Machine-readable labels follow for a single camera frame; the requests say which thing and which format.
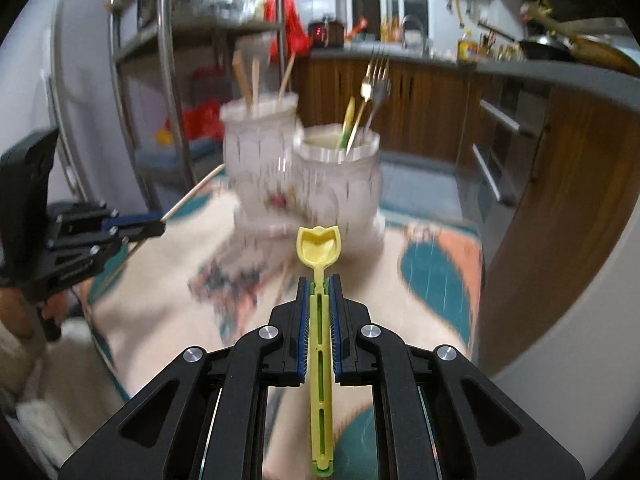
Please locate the black wok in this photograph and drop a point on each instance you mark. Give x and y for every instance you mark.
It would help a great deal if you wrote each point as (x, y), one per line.
(545, 46)

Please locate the yellow cooking oil bottle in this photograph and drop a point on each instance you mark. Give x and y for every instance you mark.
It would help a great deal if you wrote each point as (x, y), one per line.
(467, 49)

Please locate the metal shelf rack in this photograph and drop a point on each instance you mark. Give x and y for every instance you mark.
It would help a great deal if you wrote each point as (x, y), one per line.
(167, 85)

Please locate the chrome faucet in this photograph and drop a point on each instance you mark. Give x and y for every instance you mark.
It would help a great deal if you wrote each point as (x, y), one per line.
(412, 25)

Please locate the yellow plastic spoon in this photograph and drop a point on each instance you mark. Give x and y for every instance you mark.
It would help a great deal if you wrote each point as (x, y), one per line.
(348, 112)
(319, 250)

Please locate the metal forks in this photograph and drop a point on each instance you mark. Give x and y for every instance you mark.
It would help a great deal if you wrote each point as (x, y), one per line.
(357, 120)

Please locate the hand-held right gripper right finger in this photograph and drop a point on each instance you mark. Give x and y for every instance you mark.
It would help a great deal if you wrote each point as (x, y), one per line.
(336, 330)

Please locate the yellow corn cob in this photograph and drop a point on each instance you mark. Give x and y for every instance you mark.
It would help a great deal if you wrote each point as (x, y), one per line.
(165, 136)

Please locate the built-in oven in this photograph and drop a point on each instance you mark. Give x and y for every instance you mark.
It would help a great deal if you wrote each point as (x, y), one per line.
(500, 150)

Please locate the clear plastic bags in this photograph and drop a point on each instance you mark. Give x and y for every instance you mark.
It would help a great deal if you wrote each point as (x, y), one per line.
(225, 0)

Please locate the hanging red plastic bag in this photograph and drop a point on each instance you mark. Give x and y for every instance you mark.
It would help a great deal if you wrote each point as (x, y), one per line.
(289, 20)

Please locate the printed quilted tablecloth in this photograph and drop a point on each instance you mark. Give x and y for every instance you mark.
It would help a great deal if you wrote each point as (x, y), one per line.
(200, 320)

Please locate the crumpled red plastic bag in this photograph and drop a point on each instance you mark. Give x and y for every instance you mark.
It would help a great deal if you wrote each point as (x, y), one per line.
(202, 121)

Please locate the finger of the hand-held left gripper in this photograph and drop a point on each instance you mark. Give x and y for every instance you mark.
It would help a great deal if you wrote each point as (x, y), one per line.
(132, 221)
(75, 270)

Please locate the dark red rice cooker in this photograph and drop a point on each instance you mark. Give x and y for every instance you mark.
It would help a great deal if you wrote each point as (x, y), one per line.
(325, 32)

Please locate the steel fork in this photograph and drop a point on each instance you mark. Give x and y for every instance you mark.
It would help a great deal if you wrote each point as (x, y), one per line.
(382, 91)

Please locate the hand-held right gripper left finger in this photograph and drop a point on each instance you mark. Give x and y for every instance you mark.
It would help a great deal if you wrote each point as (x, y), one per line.
(301, 330)

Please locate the wooden lower cabinets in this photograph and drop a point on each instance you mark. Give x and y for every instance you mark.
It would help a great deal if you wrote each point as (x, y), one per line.
(575, 200)

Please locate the yellow dish soap bottles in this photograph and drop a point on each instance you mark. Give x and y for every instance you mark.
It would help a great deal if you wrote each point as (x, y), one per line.
(390, 30)

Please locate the white floral ceramic utensil holder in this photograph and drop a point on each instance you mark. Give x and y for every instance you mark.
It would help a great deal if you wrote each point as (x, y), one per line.
(260, 170)

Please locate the white refrigerator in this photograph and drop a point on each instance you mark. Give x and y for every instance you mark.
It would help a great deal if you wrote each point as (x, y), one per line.
(85, 60)

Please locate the wooden chopstick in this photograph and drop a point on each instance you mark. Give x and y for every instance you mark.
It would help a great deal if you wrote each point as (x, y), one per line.
(195, 191)
(286, 80)
(256, 85)
(242, 82)

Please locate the condiment bottles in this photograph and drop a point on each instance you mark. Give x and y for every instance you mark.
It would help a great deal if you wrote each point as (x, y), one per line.
(500, 49)

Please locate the person's left hand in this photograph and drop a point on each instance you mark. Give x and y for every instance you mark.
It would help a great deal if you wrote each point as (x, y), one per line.
(12, 310)

